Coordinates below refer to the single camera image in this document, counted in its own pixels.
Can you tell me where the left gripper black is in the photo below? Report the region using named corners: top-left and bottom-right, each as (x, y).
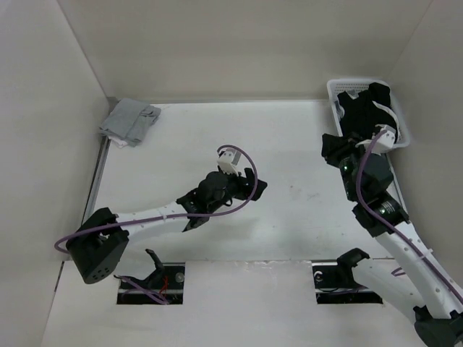
top-left (208, 166), bottom-right (266, 213)

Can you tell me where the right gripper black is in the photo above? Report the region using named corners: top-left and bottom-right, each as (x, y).
top-left (320, 132), bottom-right (371, 200)

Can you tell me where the black tank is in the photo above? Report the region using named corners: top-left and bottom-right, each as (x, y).
top-left (337, 90), bottom-right (396, 140)
top-left (368, 82), bottom-right (391, 108)

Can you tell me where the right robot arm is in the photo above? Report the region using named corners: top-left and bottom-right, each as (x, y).
top-left (321, 129), bottom-right (462, 346)

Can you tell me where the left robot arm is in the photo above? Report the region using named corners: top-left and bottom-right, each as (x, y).
top-left (65, 168), bottom-right (268, 284)

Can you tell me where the white tank top in basket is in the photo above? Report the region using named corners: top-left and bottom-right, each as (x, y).
top-left (373, 101), bottom-right (400, 138)

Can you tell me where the black tank top in basket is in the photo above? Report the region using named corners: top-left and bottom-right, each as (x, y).
top-left (368, 82), bottom-right (391, 108)

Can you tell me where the folded grey tank top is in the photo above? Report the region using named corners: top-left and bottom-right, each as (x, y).
top-left (99, 98), bottom-right (161, 147)

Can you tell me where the folded white tank top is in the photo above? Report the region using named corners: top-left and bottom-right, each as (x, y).
top-left (109, 137), bottom-right (129, 148)

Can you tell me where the white plastic laundry basket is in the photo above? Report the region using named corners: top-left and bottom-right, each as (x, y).
top-left (326, 77), bottom-right (410, 150)

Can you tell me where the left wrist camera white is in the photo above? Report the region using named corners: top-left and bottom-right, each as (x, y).
top-left (217, 149), bottom-right (241, 176)

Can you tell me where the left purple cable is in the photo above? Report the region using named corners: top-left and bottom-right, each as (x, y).
top-left (54, 145), bottom-right (258, 253)

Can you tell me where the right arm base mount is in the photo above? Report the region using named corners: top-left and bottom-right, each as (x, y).
top-left (312, 262), bottom-right (383, 304)

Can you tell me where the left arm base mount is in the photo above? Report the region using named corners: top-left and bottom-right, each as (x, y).
top-left (114, 249), bottom-right (186, 305)

